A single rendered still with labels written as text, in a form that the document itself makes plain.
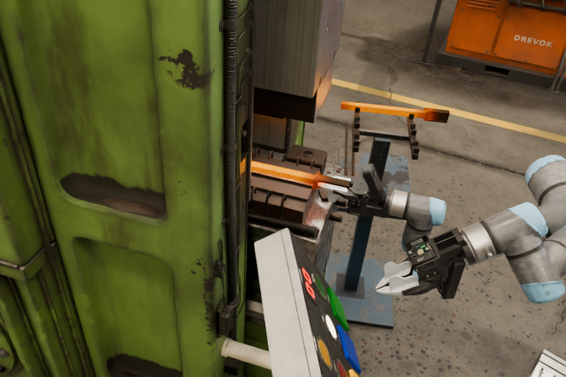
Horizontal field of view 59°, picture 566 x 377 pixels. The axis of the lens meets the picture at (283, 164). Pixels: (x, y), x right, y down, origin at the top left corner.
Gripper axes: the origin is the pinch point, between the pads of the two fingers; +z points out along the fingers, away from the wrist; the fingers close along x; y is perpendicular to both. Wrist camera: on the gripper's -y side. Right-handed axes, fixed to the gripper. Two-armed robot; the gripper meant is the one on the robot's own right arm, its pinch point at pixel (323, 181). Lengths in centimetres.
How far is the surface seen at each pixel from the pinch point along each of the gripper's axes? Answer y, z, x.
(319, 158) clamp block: 2.5, 4.2, 14.3
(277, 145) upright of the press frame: 6.7, 20.8, 22.7
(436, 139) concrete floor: 102, -47, 205
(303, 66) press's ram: -43.7, 4.9, -17.3
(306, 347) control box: -19, -11, -68
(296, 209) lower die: 2.4, 4.8, -12.4
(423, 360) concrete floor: 101, -49, 22
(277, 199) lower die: 2.4, 10.9, -10.0
